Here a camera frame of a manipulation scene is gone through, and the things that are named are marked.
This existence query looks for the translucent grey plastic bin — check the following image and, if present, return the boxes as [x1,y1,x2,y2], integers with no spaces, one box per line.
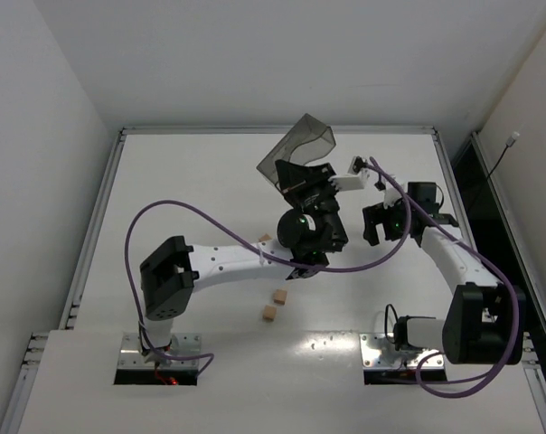
[257,113,336,190]

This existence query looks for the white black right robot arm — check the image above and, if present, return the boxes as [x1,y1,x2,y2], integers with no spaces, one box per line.
[388,182,526,365]

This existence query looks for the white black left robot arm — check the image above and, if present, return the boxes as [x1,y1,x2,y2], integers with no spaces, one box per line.
[139,160,348,354]

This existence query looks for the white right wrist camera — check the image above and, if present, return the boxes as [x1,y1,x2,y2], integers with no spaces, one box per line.
[374,174,407,209]

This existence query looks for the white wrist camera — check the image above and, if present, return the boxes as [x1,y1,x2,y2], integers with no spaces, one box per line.
[329,156,370,192]
[374,174,407,209]

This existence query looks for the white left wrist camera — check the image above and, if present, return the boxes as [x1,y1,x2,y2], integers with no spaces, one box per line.
[329,156,370,192]

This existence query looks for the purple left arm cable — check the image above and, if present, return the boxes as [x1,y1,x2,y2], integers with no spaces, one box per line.
[124,161,412,376]

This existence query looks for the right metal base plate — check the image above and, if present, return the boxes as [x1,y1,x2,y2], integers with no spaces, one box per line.
[359,333,445,372]

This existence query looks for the metal base plate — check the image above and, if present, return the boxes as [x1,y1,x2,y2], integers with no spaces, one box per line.
[359,333,445,372]
[117,333,202,371]

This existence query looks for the black wall cable with plug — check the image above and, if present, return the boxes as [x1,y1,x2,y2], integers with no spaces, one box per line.
[453,130,522,213]

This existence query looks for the aluminium table frame rail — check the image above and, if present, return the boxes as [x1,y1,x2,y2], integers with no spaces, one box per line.
[121,125,437,136]

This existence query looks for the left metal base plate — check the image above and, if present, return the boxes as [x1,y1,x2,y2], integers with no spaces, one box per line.
[117,333,202,371]

